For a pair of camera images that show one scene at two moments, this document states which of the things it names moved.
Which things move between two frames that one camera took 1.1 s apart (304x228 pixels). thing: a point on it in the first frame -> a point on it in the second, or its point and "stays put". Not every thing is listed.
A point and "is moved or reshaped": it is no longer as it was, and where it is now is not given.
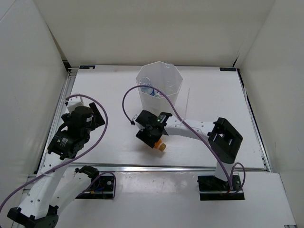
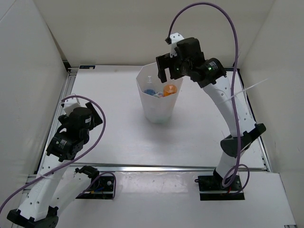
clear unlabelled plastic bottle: [169, 66] is moved or reshaped
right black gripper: [142, 135] -> [165, 61]
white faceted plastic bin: [166, 78] stays put
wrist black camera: [80, 116] stays put
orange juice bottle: [160, 145] -> [168, 90]
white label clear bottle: [158, 95] stays put
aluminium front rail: [146, 167] stays put
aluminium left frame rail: [29, 179] stays put
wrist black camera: [146, 118] -> [189, 50]
